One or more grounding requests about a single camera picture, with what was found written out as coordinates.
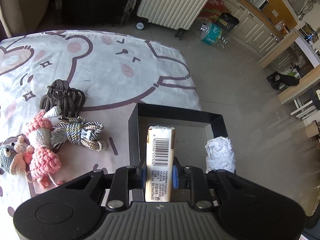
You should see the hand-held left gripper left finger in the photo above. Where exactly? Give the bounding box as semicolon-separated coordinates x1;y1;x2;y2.
65;159;147;211

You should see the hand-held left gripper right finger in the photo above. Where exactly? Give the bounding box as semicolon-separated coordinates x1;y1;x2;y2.
172;157;251;210

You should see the beige tissue pack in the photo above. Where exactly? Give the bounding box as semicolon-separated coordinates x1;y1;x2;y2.
145;126;176;203

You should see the black cardboard box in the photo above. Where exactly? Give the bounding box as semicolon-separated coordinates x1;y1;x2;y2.
128;103;229;203

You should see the braided rope tassel bundle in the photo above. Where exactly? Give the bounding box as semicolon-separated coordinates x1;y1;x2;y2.
51;116;108;152

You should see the pink crochet doll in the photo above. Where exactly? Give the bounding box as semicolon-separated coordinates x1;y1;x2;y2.
22;106;64;190

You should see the brown hair claw clip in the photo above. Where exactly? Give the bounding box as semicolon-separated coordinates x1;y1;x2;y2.
40;79;86;117

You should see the blue grey crochet doll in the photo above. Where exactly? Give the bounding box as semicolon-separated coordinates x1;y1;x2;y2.
0;135;34;175

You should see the white crochet pouch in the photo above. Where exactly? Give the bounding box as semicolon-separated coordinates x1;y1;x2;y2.
205;137;236;174

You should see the printed bear blanket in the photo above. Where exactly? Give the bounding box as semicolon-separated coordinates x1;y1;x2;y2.
0;29;202;240

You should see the black bag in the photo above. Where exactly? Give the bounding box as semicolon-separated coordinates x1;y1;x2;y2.
266;71;300;90

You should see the teal tissue roll pack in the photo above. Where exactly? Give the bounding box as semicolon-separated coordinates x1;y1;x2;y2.
200;22;223;46

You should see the wooden shelf desk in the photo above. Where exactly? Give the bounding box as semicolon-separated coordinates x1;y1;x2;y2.
259;29;320;105

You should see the black trash bin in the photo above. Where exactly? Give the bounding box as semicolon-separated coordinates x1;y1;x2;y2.
215;12;240;32

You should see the cream kitchen cabinet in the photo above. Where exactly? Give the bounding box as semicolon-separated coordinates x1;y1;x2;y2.
217;0;298;55

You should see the red cardboard carton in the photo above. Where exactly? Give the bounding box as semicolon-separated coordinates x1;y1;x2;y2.
197;0;232;22

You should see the white oil radiator heater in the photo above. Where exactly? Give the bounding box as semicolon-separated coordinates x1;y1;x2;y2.
136;0;220;39

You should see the black low cabinet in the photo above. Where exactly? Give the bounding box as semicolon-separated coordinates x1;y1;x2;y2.
54;0;140;27

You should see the white countertop appliance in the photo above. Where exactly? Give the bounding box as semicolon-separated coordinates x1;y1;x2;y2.
247;0;269;12

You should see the beige upholstered chair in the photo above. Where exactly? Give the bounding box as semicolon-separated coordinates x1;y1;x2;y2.
0;0;54;39

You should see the wall poster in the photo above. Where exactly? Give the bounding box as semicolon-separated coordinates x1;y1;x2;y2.
287;0;317;20

